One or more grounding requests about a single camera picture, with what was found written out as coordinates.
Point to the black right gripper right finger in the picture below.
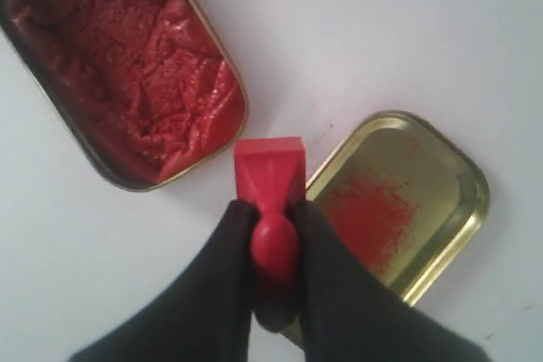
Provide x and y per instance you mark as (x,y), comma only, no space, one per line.
(347,314)

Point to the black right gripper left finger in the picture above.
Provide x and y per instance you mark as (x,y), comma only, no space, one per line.
(204,315)

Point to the red plastic stamp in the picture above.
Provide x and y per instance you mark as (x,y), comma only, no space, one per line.
(270,175)

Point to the red ink paste tin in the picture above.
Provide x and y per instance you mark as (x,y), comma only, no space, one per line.
(145,87)

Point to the gold tin lid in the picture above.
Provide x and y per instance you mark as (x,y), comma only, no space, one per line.
(404,199)

